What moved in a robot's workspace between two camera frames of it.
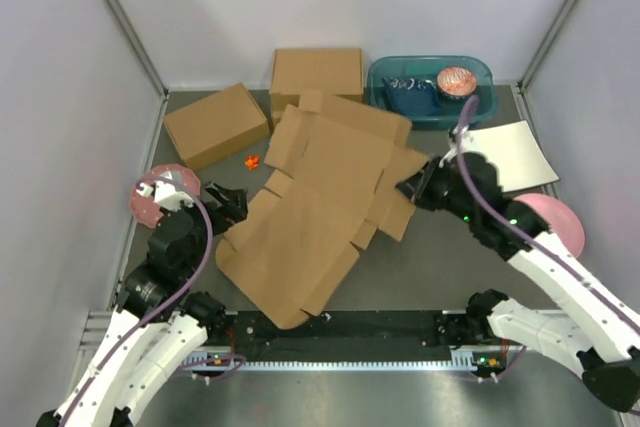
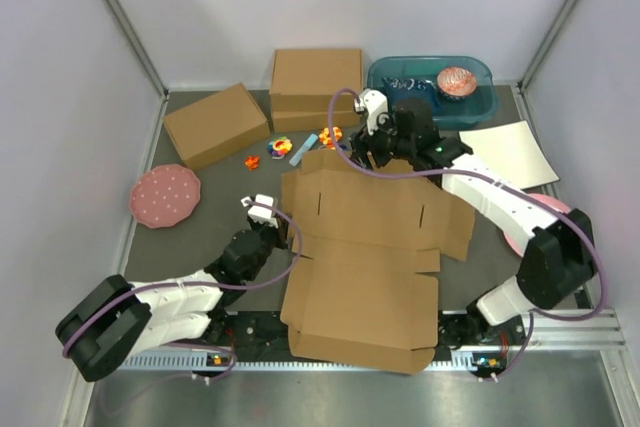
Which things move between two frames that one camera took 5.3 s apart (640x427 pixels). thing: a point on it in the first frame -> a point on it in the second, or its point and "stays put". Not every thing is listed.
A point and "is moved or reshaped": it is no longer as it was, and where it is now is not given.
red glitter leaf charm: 252,162 stays put
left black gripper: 234,206 -> 280,232
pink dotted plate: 145,209 stays put
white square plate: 514,149 stays put
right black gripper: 416,187 -> 361,143
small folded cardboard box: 217,125 stays put
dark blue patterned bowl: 412,96 stays put
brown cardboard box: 337,167 is moved or reshaped
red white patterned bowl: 455,83 stays put
